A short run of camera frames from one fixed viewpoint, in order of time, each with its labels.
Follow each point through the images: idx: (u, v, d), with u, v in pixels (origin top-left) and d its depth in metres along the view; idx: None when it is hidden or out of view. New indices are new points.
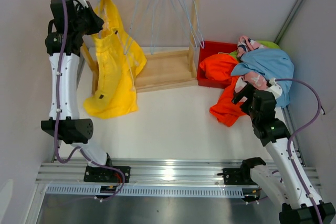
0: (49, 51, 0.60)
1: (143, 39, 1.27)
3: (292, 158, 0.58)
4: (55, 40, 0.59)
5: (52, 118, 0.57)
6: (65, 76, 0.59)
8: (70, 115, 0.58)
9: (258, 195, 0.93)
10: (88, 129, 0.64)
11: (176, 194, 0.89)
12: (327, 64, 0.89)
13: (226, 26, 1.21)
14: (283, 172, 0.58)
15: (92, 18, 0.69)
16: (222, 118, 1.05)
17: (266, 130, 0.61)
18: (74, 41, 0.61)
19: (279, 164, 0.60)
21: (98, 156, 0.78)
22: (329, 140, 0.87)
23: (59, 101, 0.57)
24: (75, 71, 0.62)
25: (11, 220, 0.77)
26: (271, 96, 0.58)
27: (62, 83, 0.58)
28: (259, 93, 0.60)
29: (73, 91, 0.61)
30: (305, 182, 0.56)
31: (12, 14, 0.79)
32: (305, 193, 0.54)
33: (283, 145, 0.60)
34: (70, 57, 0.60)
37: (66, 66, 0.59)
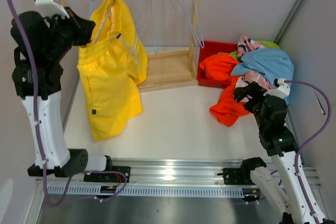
0: (19, 94, 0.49)
1: (143, 39, 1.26)
3: (298, 174, 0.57)
4: (24, 80, 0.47)
5: (38, 167, 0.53)
6: (45, 123, 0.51)
8: (59, 164, 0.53)
9: (258, 195, 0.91)
10: (83, 162, 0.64)
11: (176, 194, 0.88)
12: (327, 65, 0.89)
13: (226, 26, 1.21)
14: (288, 187, 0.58)
15: (74, 31, 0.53)
16: (222, 118, 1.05)
17: (273, 141, 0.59)
18: (49, 76, 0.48)
19: (284, 178, 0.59)
21: (97, 164, 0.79)
22: (329, 139, 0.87)
23: (43, 152, 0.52)
24: (56, 111, 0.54)
25: (11, 220, 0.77)
26: (283, 106, 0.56)
27: (43, 132, 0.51)
28: (270, 101, 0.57)
29: (58, 135, 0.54)
30: (310, 199, 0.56)
31: (12, 13, 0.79)
32: (310, 212, 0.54)
33: (290, 159, 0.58)
34: (48, 101, 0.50)
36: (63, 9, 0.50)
37: (44, 112, 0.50)
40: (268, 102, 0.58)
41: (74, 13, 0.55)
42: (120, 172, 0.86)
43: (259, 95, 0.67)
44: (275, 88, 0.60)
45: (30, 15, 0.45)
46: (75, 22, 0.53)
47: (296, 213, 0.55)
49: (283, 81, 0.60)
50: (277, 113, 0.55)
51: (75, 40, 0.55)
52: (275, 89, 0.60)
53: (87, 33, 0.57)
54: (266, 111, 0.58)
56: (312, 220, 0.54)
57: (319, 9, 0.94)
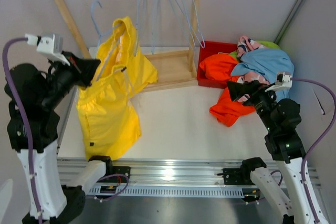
0: (14, 147, 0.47)
1: (143, 39, 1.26)
3: (305, 182, 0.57)
4: (19, 134, 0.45)
5: (33, 216, 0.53)
6: (41, 174, 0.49)
8: (54, 215, 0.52)
9: (258, 195, 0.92)
10: (80, 203, 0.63)
11: (176, 194, 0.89)
12: (327, 65, 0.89)
13: (226, 26, 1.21)
14: (293, 194, 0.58)
15: (76, 75, 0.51)
16: (222, 118, 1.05)
17: (280, 147, 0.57)
18: (45, 128, 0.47)
19: (289, 183, 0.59)
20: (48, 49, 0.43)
21: (97, 173, 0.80)
22: (329, 140, 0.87)
23: (38, 204, 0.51)
24: (52, 162, 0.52)
25: (11, 220, 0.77)
26: (296, 113, 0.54)
27: (38, 185, 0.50)
28: (283, 108, 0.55)
29: (54, 183, 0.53)
30: (315, 208, 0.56)
31: (11, 14, 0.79)
32: (314, 220, 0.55)
33: (297, 167, 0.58)
34: (44, 153, 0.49)
36: (63, 58, 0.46)
37: (40, 165, 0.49)
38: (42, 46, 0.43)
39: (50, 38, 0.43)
40: (281, 107, 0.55)
41: (75, 57, 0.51)
42: (121, 173, 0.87)
43: (255, 96, 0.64)
44: (278, 83, 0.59)
45: (25, 69, 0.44)
46: (76, 68, 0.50)
47: (300, 220, 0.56)
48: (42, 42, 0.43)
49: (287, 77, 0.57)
50: (291, 120, 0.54)
51: (76, 83, 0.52)
52: (277, 84, 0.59)
53: (90, 74, 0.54)
54: (277, 116, 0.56)
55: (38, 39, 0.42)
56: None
57: (319, 9, 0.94)
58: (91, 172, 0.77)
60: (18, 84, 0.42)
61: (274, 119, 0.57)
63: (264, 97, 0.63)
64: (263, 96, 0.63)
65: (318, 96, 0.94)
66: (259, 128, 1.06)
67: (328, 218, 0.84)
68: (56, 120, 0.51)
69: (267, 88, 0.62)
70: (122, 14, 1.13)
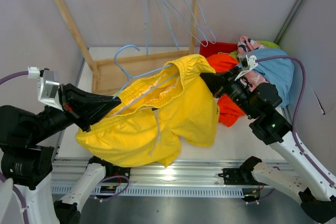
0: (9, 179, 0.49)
1: (143, 39, 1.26)
3: (304, 152, 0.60)
4: (12, 170, 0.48)
5: None
6: (33, 208, 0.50)
8: None
9: (258, 195, 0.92)
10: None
11: (176, 194, 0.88)
12: (327, 65, 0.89)
13: (225, 26, 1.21)
14: (301, 168, 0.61)
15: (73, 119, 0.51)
16: (222, 118, 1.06)
17: (268, 129, 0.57)
18: (37, 166, 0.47)
19: (292, 159, 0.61)
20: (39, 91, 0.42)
21: (96, 182, 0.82)
22: (329, 139, 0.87)
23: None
24: (44, 194, 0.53)
25: None
26: (275, 95, 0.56)
27: (31, 218, 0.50)
28: (263, 94, 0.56)
29: (46, 213, 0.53)
30: (324, 172, 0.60)
31: (12, 14, 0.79)
32: (329, 184, 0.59)
33: (291, 142, 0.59)
34: (36, 190, 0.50)
36: (55, 104, 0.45)
37: (32, 200, 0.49)
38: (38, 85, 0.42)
39: (40, 84, 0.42)
40: (261, 95, 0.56)
41: (77, 102, 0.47)
42: (122, 176, 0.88)
43: (227, 86, 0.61)
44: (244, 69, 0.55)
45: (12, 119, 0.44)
46: (72, 114, 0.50)
47: (318, 190, 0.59)
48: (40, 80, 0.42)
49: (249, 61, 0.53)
50: (274, 105, 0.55)
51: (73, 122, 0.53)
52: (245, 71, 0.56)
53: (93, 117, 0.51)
54: (259, 102, 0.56)
55: (39, 73, 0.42)
56: (334, 191, 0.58)
57: (319, 9, 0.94)
58: (88, 181, 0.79)
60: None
61: (255, 106, 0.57)
63: (235, 85, 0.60)
64: (235, 84, 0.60)
65: (318, 96, 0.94)
66: None
67: None
68: (51, 156, 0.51)
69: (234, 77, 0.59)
70: (122, 14, 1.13)
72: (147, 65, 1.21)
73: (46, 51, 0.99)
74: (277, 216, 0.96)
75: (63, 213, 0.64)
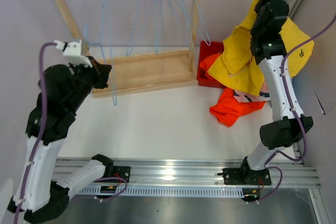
0: (26, 132, 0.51)
1: (143, 39, 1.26)
3: (283, 75, 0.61)
4: (36, 121, 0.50)
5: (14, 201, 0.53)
6: (37, 165, 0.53)
8: (31, 208, 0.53)
9: (258, 195, 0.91)
10: (59, 209, 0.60)
11: (176, 194, 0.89)
12: (327, 65, 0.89)
13: (226, 26, 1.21)
14: (272, 89, 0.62)
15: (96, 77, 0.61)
16: (222, 118, 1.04)
17: (263, 46, 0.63)
18: (57, 125, 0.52)
19: (270, 80, 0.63)
20: (74, 51, 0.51)
21: (91, 178, 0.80)
22: (329, 139, 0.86)
23: (22, 192, 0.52)
24: (51, 158, 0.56)
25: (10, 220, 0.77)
26: (284, 12, 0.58)
27: (32, 172, 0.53)
28: (273, 5, 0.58)
29: (44, 179, 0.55)
30: (291, 97, 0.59)
31: (12, 16, 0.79)
32: (289, 107, 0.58)
33: (277, 63, 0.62)
34: (47, 147, 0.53)
36: (87, 60, 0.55)
37: (40, 156, 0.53)
38: (68, 49, 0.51)
39: (77, 42, 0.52)
40: (270, 6, 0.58)
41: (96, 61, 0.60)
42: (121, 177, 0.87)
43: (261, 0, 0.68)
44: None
45: (60, 71, 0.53)
46: (96, 71, 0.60)
47: (277, 109, 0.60)
48: (69, 46, 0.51)
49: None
50: (276, 18, 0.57)
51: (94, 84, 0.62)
52: None
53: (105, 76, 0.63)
54: (265, 14, 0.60)
55: (63, 44, 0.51)
56: (291, 114, 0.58)
57: (320, 9, 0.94)
58: (88, 172, 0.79)
60: (48, 80, 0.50)
61: (262, 20, 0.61)
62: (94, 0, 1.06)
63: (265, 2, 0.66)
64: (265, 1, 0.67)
65: (318, 96, 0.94)
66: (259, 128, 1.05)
67: (328, 218, 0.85)
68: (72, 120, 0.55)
69: None
70: (122, 14, 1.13)
72: (147, 65, 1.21)
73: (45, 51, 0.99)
74: (277, 216, 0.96)
75: (52, 193, 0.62)
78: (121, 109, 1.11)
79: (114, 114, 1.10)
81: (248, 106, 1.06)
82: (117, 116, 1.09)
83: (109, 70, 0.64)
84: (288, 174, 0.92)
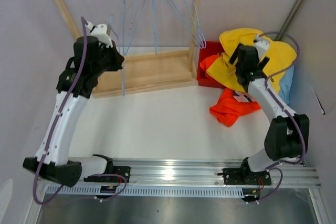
0: (57, 88, 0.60)
1: (143, 39, 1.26)
3: (268, 87, 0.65)
4: (68, 78, 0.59)
5: (36, 158, 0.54)
6: (64, 116, 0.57)
8: (55, 161, 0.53)
9: (258, 195, 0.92)
10: (74, 178, 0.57)
11: (176, 193, 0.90)
12: (327, 65, 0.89)
13: (226, 26, 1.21)
14: (263, 101, 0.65)
15: (113, 56, 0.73)
16: (222, 118, 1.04)
17: (246, 77, 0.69)
18: (85, 84, 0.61)
19: (259, 96, 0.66)
20: (101, 31, 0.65)
21: (97, 167, 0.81)
22: (329, 140, 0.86)
23: (48, 144, 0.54)
24: (75, 116, 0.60)
25: (10, 220, 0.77)
26: (253, 48, 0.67)
27: (59, 125, 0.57)
28: (243, 46, 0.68)
29: (67, 134, 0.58)
30: (282, 102, 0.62)
31: (13, 15, 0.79)
32: (281, 110, 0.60)
33: (261, 81, 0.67)
34: (76, 99, 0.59)
36: (110, 41, 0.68)
37: (68, 107, 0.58)
38: (97, 30, 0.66)
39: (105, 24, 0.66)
40: (241, 48, 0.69)
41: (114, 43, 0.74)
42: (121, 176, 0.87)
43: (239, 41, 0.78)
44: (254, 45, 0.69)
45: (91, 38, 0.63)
46: (114, 52, 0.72)
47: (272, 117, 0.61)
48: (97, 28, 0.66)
49: (259, 38, 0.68)
50: (247, 53, 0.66)
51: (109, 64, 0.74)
52: (253, 45, 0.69)
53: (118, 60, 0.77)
54: (239, 54, 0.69)
55: (92, 27, 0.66)
56: (285, 115, 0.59)
57: (319, 10, 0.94)
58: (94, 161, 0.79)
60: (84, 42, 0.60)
61: (239, 59, 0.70)
62: (94, 0, 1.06)
63: None
64: None
65: (319, 96, 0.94)
66: (259, 128, 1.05)
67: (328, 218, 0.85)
68: (94, 81, 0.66)
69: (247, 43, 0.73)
70: (122, 14, 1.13)
72: (147, 65, 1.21)
73: (45, 51, 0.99)
74: (277, 216, 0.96)
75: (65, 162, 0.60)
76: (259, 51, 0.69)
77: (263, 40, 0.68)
78: (120, 109, 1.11)
79: (114, 114, 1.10)
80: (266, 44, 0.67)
81: (248, 106, 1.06)
82: (117, 116, 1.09)
83: (121, 57, 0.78)
84: (288, 174, 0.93)
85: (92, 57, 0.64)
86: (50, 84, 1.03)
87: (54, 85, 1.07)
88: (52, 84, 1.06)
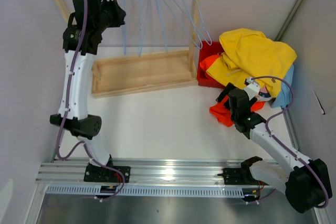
0: (64, 47, 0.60)
1: (143, 39, 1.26)
3: (272, 133, 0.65)
4: (72, 36, 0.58)
5: (60, 115, 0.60)
6: (77, 75, 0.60)
8: (77, 116, 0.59)
9: (258, 195, 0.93)
10: (96, 127, 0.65)
11: (176, 194, 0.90)
12: (327, 65, 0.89)
13: (226, 26, 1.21)
14: (272, 150, 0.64)
15: (116, 11, 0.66)
16: (222, 118, 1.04)
17: (244, 123, 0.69)
18: (90, 40, 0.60)
19: (264, 144, 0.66)
20: None
21: (100, 155, 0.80)
22: (329, 140, 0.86)
23: (67, 101, 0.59)
24: (87, 75, 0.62)
25: (10, 220, 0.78)
26: (243, 93, 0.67)
27: (73, 83, 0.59)
28: (233, 92, 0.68)
29: (83, 92, 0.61)
30: (292, 149, 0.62)
31: (13, 15, 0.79)
32: (294, 158, 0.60)
33: (262, 128, 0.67)
34: (84, 57, 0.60)
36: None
37: (79, 66, 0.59)
38: None
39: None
40: (231, 94, 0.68)
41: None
42: (119, 171, 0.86)
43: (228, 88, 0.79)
44: (245, 87, 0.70)
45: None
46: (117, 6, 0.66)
47: (286, 166, 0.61)
48: None
49: (251, 81, 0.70)
50: (239, 99, 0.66)
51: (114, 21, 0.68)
52: (244, 88, 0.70)
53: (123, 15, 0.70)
54: (232, 101, 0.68)
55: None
56: (300, 163, 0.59)
57: (320, 10, 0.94)
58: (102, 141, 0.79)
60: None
61: (231, 105, 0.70)
62: None
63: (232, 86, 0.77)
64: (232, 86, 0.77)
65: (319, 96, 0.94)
66: None
67: (328, 218, 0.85)
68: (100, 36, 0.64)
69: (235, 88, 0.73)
70: None
72: (146, 65, 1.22)
73: (45, 51, 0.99)
74: (277, 216, 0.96)
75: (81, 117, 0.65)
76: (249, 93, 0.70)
77: (254, 82, 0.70)
78: (120, 109, 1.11)
79: (114, 114, 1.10)
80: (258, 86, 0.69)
81: None
82: (116, 116, 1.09)
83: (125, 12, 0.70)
84: None
85: (93, 11, 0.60)
86: (50, 84, 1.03)
87: (54, 85, 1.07)
88: (52, 84, 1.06)
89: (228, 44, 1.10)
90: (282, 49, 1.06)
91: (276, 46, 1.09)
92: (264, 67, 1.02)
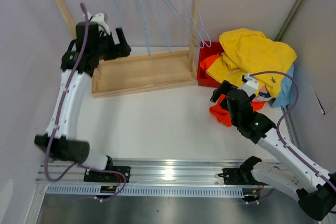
0: (62, 68, 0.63)
1: (143, 39, 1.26)
3: (287, 145, 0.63)
4: (71, 58, 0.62)
5: (46, 134, 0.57)
6: (71, 93, 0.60)
8: (65, 134, 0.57)
9: (258, 195, 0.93)
10: (83, 154, 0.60)
11: (176, 194, 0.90)
12: (327, 65, 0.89)
13: (226, 25, 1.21)
14: (285, 161, 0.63)
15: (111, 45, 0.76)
16: (222, 118, 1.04)
17: (252, 128, 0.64)
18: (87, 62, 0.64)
19: (279, 155, 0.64)
20: (98, 19, 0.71)
21: (97, 163, 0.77)
22: (329, 140, 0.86)
23: (58, 118, 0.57)
24: (80, 95, 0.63)
25: (10, 220, 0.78)
26: (244, 95, 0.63)
27: (66, 102, 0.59)
28: (232, 95, 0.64)
29: (75, 110, 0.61)
30: (309, 163, 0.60)
31: (13, 16, 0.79)
32: (314, 173, 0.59)
33: (275, 137, 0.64)
34: (81, 76, 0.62)
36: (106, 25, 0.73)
37: (74, 85, 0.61)
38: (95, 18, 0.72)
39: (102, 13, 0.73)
40: (230, 96, 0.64)
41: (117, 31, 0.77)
42: (119, 172, 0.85)
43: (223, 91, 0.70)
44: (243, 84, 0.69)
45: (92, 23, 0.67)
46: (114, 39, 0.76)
47: (305, 181, 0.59)
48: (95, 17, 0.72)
49: (249, 77, 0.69)
50: (241, 101, 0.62)
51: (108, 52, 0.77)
52: (243, 85, 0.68)
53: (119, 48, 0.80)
54: (232, 104, 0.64)
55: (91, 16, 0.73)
56: (321, 180, 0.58)
57: (320, 10, 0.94)
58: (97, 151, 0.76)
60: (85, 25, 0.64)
61: (231, 108, 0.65)
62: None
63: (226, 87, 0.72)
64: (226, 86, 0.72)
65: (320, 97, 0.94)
66: None
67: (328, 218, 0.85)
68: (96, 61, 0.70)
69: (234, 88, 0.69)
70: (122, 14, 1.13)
72: (146, 65, 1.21)
73: (45, 51, 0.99)
74: (277, 216, 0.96)
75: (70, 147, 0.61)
76: (247, 89, 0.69)
77: (252, 78, 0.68)
78: (120, 109, 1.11)
79: (113, 114, 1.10)
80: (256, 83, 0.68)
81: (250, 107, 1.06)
82: (116, 116, 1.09)
83: (121, 48, 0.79)
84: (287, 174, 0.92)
85: (93, 39, 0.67)
86: (49, 84, 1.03)
87: (54, 85, 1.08)
88: (52, 84, 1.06)
89: (228, 43, 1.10)
90: (282, 49, 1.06)
91: (275, 46, 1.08)
92: (264, 67, 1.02)
